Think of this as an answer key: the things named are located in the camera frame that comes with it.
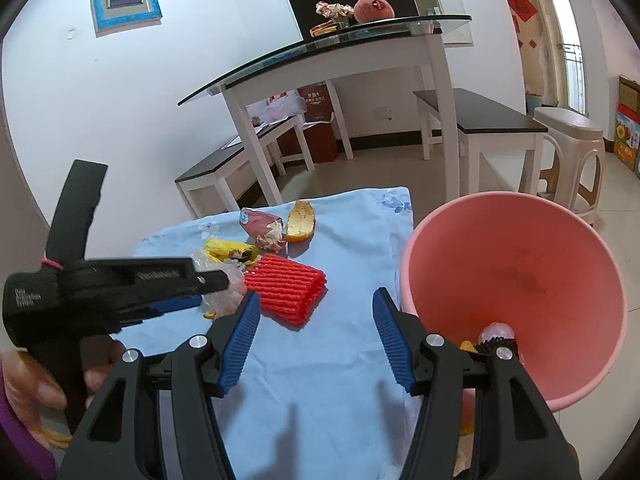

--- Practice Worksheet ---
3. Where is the flower decoration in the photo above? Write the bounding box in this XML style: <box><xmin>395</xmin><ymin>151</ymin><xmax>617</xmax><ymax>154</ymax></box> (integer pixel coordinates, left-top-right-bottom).
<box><xmin>316</xmin><ymin>1</ymin><xmax>354</xmax><ymax>26</ymax></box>

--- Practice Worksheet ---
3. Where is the white glass-top dining table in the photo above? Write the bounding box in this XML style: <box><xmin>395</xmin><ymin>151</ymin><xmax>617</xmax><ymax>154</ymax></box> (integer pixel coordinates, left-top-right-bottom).
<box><xmin>178</xmin><ymin>14</ymin><xmax>472</xmax><ymax>206</ymax></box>

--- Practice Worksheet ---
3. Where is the purple left sleeve forearm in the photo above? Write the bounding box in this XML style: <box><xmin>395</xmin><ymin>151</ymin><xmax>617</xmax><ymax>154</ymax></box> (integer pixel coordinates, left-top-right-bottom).
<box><xmin>0</xmin><ymin>378</ymin><xmax>58</xmax><ymax>480</ymax></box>

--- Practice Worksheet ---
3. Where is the pink snack wrapper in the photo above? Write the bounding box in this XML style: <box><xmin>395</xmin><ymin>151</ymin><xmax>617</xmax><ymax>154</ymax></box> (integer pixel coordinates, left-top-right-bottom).
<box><xmin>239</xmin><ymin>208</ymin><xmax>286</xmax><ymax>254</ymax></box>

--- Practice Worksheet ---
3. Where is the dark red paper bag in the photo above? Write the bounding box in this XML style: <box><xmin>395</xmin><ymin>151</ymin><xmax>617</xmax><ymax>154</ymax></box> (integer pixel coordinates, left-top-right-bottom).
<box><xmin>297</xmin><ymin>84</ymin><xmax>333</xmax><ymax>122</ymax></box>

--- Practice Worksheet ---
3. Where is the red round ornament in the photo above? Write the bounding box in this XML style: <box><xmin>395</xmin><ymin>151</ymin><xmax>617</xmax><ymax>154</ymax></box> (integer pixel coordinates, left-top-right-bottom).
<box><xmin>354</xmin><ymin>0</ymin><xmax>395</xmax><ymax>24</ymax></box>

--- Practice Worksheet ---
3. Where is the pink plastic trash bucket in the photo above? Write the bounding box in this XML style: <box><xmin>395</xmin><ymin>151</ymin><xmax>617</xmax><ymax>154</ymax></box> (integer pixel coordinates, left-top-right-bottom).
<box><xmin>399</xmin><ymin>192</ymin><xmax>627</xmax><ymax>412</ymax></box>

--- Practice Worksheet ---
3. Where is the right dark-top bench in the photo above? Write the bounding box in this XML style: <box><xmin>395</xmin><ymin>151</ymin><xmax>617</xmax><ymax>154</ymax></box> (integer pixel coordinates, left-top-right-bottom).
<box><xmin>414</xmin><ymin>88</ymin><xmax>548</xmax><ymax>202</ymax></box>

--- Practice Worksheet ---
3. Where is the black gripper strap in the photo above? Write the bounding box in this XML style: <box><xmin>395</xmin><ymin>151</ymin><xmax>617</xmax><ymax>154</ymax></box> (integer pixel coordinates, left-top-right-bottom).
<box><xmin>44</xmin><ymin>159</ymin><xmax>110</xmax><ymax>269</ymax></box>

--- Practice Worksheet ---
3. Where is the beige plastic stool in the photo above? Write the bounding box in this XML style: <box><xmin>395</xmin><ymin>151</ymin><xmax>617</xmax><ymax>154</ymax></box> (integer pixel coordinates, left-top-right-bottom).
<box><xmin>518</xmin><ymin>107</ymin><xmax>605</xmax><ymax>226</ymax></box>

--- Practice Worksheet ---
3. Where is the left dark-top bench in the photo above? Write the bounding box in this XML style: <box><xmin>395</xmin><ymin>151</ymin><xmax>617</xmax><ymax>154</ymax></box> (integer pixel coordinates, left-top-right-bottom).
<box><xmin>175</xmin><ymin>116</ymin><xmax>314</xmax><ymax>218</ymax></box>

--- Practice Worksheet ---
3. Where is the red foam fruit net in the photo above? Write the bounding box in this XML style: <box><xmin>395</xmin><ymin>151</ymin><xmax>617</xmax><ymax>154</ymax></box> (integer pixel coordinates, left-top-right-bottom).
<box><xmin>244</xmin><ymin>255</ymin><xmax>326</xmax><ymax>327</ymax></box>

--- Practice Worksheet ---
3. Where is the red trash bin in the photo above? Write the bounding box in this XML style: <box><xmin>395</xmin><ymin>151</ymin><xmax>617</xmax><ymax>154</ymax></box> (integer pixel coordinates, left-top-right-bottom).
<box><xmin>278</xmin><ymin>124</ymin><xmax>338</xmax><ymax>164</ymax></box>

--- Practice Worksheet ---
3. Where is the left hand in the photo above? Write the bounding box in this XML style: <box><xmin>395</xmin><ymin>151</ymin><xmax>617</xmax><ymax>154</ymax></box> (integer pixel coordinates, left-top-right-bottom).
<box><xmin>0</xmin><ymin>336</ymin><xmax>126</xmax><ymax>451</ymax></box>

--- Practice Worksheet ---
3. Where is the yellow foam fruit net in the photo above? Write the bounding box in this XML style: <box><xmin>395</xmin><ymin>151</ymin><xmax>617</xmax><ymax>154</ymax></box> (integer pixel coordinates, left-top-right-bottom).
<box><xmin>460</xmin><ymin>340</ymin><xmax>477</xmax><ymax>353</ymax></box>

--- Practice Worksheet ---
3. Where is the dark-top bench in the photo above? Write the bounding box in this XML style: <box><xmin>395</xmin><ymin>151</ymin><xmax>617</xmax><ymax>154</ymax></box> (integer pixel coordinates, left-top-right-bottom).
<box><xmin>414</xmin><ymin>88</ymin><xmax>548</xmax><ymax>202</ymax></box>
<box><xmin>175</xmin><ymin>116</ymin><xmax>314</xmax><ymax>218</ymax></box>

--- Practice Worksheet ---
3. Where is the colourful cardboard box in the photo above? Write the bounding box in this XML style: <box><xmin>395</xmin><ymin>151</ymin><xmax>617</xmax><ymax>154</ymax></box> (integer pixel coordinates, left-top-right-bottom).
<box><xmin>613</xmin><ymin>76</ymin><xmax>640</xmax><ymax>174</ymax></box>

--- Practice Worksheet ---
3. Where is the white orange plastic bag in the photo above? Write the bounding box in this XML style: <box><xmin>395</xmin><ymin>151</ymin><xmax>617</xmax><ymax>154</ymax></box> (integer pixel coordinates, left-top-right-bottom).
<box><xmin>477</xmin><ymin>322</ymin><xmax>515</xmax><ymax>344</ymax></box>

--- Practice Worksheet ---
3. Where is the white plastic bag on bench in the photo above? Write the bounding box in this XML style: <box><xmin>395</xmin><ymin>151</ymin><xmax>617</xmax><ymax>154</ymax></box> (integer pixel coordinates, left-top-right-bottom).
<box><xmin>246</xmin><ymin>90</ymin><xmax>307</xmax><ymax>126</ymax></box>

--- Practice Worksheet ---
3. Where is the orange peel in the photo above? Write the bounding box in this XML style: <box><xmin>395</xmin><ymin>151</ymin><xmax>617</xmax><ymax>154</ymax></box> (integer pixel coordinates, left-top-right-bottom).
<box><xmin>286</xmin><ymin>200</ymin><xmax>316</xmax><ymax>243</ymax></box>

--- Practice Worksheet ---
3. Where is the black foam fruit net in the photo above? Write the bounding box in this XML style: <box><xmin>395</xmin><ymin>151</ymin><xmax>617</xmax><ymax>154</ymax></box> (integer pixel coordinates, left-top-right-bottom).
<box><xmin>474</xmin><ymin>337</ymin><xmax>520</xmax><ymax>358</ymax></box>

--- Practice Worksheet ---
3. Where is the clear plastic bag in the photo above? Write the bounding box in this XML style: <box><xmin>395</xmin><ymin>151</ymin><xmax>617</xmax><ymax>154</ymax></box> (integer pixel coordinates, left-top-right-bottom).
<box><xmin>188</xmin><ymin>250</ymin><xmax>249</xmax><ymax>320</ymax></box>

